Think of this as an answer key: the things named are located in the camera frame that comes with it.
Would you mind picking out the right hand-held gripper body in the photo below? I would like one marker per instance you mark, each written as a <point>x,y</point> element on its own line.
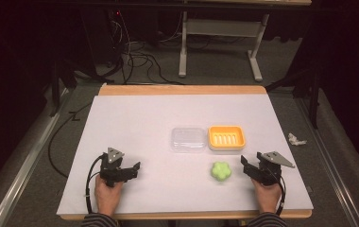
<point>270,170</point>

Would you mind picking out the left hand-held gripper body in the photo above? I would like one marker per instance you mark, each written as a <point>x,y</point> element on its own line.
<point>113,168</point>

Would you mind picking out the green flower-shaped soap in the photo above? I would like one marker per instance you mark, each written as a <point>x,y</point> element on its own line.
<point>221,171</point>

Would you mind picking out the yellow soap dish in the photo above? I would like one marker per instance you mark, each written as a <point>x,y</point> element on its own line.
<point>226,138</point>

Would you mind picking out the clear plastic container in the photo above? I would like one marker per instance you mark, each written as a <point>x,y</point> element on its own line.
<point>188,139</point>

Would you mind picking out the person's right hand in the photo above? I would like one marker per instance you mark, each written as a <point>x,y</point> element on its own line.
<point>267,197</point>

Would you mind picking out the person's left hand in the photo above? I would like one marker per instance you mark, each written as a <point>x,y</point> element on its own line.
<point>107,197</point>

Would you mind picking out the crumpled white paper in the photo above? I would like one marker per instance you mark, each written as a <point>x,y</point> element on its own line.
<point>295,139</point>

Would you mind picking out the white table sheet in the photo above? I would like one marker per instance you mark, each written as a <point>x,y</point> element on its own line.
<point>155,126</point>

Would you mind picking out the black metal stand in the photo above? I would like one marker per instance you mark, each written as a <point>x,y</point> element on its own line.
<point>58,88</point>
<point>313,94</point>

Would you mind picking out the black equipment box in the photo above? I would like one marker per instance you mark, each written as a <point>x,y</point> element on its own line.
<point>102,38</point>

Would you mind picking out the silver metal floor rail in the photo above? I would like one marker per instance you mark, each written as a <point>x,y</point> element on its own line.
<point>328,164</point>
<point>26,164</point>

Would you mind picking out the white metal desk frame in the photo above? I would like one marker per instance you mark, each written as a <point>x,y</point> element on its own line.
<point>221,26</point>

